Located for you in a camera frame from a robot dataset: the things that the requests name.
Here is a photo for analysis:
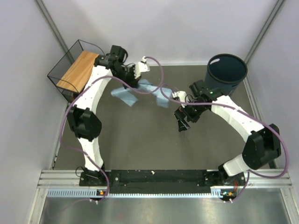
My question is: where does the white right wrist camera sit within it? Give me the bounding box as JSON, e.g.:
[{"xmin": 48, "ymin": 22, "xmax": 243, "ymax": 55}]
[{"xmin": 172, "ymin": 91, "xmax": 187, "ymax": 104}]

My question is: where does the dark blue trash bin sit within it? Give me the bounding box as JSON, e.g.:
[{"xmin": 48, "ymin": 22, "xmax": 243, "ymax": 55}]
[{"xmin": 205, "ymin": 53, "xmax": 248, "ymax": 96}]

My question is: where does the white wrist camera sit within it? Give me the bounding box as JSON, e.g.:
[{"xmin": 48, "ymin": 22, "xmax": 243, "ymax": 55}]
[
  {"xmin": 134, "ymin": 56, "xmax": 150, "ymax": 79},
  {"xmin": 172, "ymin": 91, "xmax": 187, "ymax": 104}
]

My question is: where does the aluminium frame rail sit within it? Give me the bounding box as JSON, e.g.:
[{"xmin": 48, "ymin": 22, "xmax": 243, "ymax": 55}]
[{"xmin": 37, "ymin": 169, "xmax": 292, "ymax": 201}]

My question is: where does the black wire shelf rack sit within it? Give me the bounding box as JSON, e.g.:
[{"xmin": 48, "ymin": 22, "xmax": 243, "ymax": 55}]
[{"xmin": 47, "ymin": 40, "xmax": 105, "ymax": 103}]

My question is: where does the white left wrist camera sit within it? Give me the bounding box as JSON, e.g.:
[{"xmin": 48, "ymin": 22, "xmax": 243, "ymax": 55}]
[{"xmin": 134, "ymin": 56, "xmax": 150, "ymax": 79}]

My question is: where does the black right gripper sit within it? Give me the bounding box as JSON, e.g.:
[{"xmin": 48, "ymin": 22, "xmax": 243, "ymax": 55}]
[{"xmin": 174, "ymin": 98, "xmax": 208, "ymax": 132}]

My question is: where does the light blue trash bag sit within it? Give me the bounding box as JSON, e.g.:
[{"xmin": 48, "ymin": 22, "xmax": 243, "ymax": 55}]
[{"xmin": 111, "ymin": 79, "xmax": 169, "ymax": 108}]

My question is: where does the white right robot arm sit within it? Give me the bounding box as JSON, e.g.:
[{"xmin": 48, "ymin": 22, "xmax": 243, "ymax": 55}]
[{"xmin": 172, "ymin": 80, "xmax": 281, "ymax": 185}]

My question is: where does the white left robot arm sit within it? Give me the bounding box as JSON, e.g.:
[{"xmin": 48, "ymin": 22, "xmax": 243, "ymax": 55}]
[{"xmin": 67, "ymin": 45, "xmax": 141, "ymax": 185}]

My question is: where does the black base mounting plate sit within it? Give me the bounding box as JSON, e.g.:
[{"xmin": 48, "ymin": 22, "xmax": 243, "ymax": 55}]
[{"xmin": 79, "ymin": 169, "xmax": 245, "ymax": 194}]

